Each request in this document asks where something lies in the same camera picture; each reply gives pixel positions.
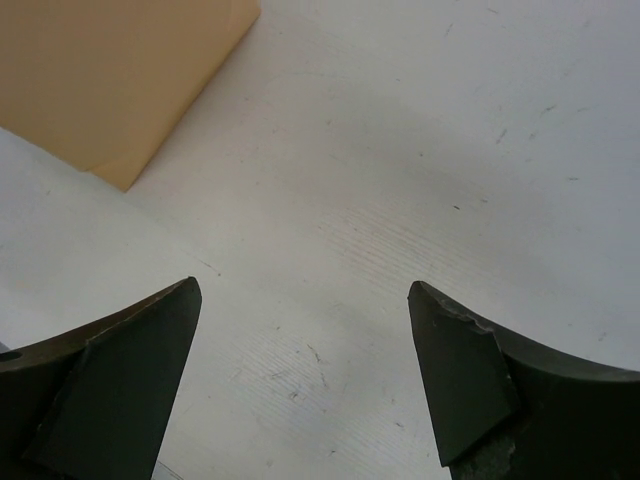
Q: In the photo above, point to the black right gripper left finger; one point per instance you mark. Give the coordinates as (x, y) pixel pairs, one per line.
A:
(95, 401)

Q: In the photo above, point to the brown paper bag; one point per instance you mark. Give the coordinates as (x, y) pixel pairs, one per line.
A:
(101, 84)

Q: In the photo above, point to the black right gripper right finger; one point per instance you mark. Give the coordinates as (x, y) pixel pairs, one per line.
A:
(503, 406)

